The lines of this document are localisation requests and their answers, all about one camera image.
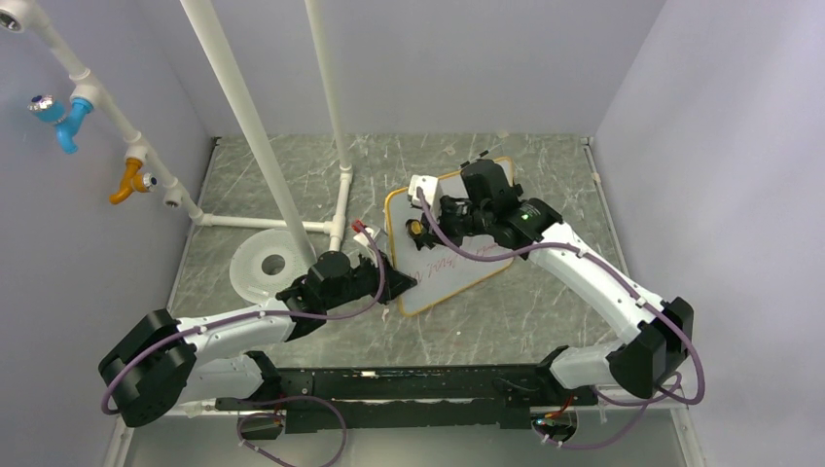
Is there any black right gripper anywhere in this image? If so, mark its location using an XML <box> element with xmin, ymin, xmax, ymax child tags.
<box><xmin>420</xmin><ymin>194</ymin><xmax>494</xmax><ymax>250</ymax></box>

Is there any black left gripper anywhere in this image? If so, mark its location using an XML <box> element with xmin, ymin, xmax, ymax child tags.
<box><xmin>324</xmin><ymin>249</ymin><xmax>417</xmax><ymax>311</ymax></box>

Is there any yellow black whiteboard eraser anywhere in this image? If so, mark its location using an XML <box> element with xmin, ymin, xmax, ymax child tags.
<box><xmin>405</xmin><ymin>219</ymin><xmax>426</xmax><ymax>238</ymax></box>

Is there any yellow framed whiteboard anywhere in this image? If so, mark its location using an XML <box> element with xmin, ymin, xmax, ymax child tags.
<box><xmin>384</xmin><ymin>186</ymin><xmax>513</xmax><ymax>316</ymax></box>

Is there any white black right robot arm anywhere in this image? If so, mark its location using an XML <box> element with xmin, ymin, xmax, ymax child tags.
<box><xmin>406</xmin><ymin>159</ymin><xmax>694</xmax><ymax>404</ymax></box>

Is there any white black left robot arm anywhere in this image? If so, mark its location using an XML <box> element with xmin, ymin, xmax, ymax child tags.
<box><xmin>98</xmin><ymin>251</ymin><xmax>417</xmax><ymax>427</ymax></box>

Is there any white perforated disc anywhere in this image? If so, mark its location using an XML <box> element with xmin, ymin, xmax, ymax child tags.
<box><xmin>229</xmin><ymin>229</ymin><xmax>311</xmax><ymax>304</ymax></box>

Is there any orange plastic faucet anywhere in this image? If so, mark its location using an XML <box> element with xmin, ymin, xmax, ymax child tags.
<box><xmin>109</xmin><ymin>158</ymin><xmax>159</xmax><ymax>205</ymax></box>

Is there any blue plastic faucet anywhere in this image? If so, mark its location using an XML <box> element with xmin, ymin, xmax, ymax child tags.
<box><xmin>27</xmin><ymin>94</ymin><xmax>94</xmax><ymax>154</ymax></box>

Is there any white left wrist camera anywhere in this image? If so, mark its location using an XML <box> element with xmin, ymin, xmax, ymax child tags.
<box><xmin>351</xmin><ymin>220</ymin><xmax>387</xmax><ymax>259</ymax></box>

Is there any black wire board stand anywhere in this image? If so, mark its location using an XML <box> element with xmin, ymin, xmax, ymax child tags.
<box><xmin>468</xmin><ymin>143</ymin><xmax>503</xmax><ymax>163</ymax></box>

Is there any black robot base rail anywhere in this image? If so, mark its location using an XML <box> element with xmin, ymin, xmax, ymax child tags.
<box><xmin>216</xmin><ymin>364</ymin><xmax>596</xmax><ymax>434</ymax></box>

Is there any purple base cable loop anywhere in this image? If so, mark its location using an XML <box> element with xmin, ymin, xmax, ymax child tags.
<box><xmin>236</xmin><ymin>397</ymin><xmax>346</xmax><ymax>467</ymax></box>

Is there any white pvc pipe frame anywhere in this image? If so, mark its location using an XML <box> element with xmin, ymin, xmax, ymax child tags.
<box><xmin>1</xmin><ymin>1</ymin><xmax>353</xmax><ymax>264</ymax></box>

